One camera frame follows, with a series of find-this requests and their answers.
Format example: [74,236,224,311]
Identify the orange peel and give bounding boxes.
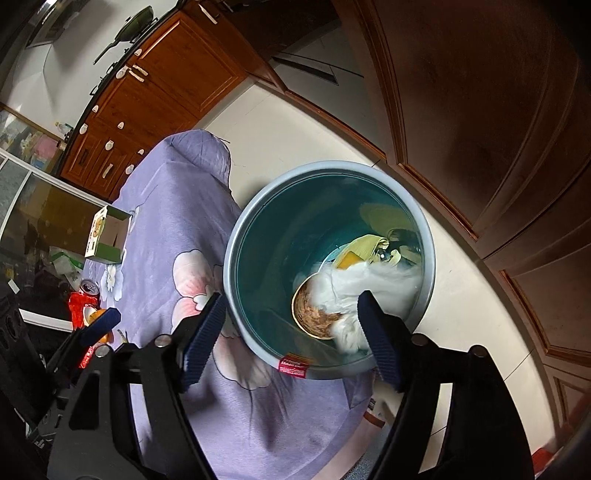
[88,308,118,343]

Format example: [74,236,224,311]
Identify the red snack wrapper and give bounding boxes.
[67,291,100,370]

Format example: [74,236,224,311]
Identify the red soda can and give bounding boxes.
[78,279,100,307]

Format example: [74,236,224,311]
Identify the white tissue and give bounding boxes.
[308,262,423,355]

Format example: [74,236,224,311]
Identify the brown coconut shell bowl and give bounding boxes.
[290,273,342,341]

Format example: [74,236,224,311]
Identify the green white carton box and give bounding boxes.
[85,205,131,264]

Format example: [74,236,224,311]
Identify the yellow sponge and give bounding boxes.
[334,251,363,270]

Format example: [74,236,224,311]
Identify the green corn husk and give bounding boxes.
[332,203,422,266]

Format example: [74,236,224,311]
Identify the teal trash bin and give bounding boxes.
[223,161,436,380]

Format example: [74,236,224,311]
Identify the brown wooden kitchen cabinets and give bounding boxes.
[57,1,286,200]

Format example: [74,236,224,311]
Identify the purple floral tablecloth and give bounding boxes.
[84,130,375,479]

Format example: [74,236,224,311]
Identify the brown wooden door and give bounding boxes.
[335,1,590,441]

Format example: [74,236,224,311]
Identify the black frying pan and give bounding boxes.
[93,5,156,64]

